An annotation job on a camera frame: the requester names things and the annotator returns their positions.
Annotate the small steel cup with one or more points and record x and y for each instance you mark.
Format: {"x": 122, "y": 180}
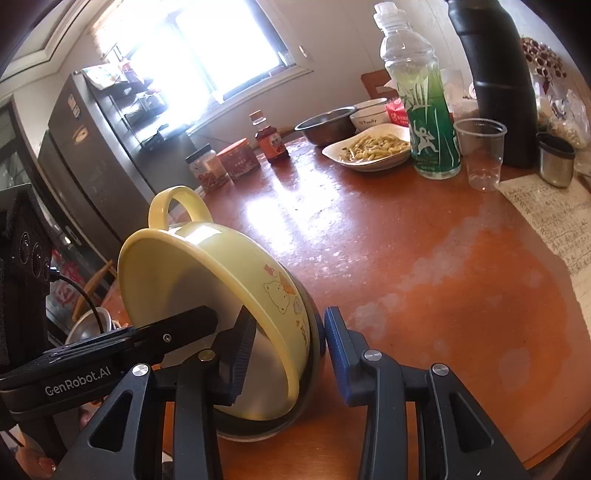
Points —
{"x": 554, "y": 161}

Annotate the medium steel bowl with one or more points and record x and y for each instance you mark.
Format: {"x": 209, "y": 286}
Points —
{"x": 314, "y": 350}

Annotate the handwritten paper sheet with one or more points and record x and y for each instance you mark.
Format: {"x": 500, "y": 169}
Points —
{"x": 554, "y": 217}

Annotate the green plastic bottle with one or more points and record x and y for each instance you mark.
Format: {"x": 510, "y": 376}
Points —
{"x": 429, "y": 129}

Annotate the brown sauce bottle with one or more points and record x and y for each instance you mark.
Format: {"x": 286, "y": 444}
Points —
{"x": 272, "y": 143}

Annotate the black-lidded clear jar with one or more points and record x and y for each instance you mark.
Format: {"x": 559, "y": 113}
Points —
{"x": 207, "y": 170}

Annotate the grey refrigerator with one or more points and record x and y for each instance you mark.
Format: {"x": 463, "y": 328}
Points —
{"x": 92, "y": 161}

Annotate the jar with orange lid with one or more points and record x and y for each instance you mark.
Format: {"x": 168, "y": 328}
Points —
{"x": 238, "y": 161}

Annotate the bright window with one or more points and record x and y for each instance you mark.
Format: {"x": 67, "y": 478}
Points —
{"x": 207, "y": 46}

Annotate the white ceramic bowl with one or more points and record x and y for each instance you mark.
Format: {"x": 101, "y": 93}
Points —
{"x": 369, "y": 120}

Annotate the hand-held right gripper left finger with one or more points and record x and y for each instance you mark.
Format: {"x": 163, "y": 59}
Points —
{"x": 238, "y": 360}

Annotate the black thermos flask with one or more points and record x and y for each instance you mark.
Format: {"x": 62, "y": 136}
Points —
{"x": 498, "y": 92}

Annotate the white dish with food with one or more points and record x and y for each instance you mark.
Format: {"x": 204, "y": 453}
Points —
{"x": 369, "y": 147}

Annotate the red tissue packet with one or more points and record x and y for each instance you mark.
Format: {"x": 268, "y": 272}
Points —
{"x": 397, "y": 113}

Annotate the wooden chair with cutout back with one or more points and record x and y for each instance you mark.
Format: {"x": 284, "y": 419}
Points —
{"x": 371, "y": 85}

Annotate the clear plastic bag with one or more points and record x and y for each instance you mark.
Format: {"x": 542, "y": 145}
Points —
{"x": 572, "y": 120}

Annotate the person's left hand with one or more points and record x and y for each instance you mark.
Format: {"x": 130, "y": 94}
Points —
{"x": 46, "y": 466}

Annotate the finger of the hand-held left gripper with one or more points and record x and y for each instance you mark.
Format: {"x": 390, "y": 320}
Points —
{"x": 184, "y": 330}

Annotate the clear plastic cup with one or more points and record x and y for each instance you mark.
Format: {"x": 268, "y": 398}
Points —
{"x": 480, "y": 157}

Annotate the wooden chair with curved rail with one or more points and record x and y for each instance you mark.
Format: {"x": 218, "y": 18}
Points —
{"x": 99, "y": 277}

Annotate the bag of red dates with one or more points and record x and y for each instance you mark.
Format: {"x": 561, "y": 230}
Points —
{"x": 542, "y": 55}

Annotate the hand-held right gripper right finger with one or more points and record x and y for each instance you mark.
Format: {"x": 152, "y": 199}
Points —
{"x": 341, "y": 355}

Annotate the small steel bowl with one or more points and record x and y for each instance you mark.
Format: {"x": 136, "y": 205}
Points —
{"x": 323, "y": 127}

